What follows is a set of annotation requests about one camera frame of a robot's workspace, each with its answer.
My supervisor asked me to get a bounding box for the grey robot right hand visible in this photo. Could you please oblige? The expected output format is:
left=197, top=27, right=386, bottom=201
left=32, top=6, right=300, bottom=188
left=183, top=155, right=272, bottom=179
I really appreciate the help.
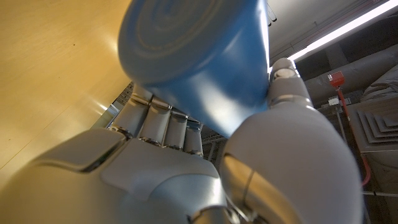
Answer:
left=0, top=57, right=364, bottom=224

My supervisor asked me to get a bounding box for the blue metal bottle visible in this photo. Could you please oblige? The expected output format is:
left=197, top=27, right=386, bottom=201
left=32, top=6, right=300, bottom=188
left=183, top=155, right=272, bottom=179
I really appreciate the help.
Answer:
left=117, top=0, right=271, bottom=139

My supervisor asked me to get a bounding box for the red ceiling pipe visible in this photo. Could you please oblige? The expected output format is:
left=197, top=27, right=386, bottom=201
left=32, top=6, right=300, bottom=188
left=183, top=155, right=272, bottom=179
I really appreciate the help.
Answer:
left=327, top=70, right=373, bottom=188

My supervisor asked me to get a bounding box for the square ceiling air diffuser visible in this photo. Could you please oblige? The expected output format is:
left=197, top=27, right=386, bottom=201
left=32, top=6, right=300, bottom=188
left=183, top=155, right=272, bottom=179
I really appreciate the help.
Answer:
left=348, top=96, right=398, bottom=154

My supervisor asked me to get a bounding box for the long ceiling tube light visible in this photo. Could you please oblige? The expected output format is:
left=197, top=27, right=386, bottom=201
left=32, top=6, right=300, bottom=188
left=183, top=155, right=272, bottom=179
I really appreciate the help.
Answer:
left=287, top=0, right=398, bottom=62

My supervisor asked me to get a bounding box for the grey air duct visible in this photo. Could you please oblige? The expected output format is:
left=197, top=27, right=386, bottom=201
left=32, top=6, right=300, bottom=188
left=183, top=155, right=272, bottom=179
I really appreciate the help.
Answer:
left=304, top=43, right=398, bottom=105

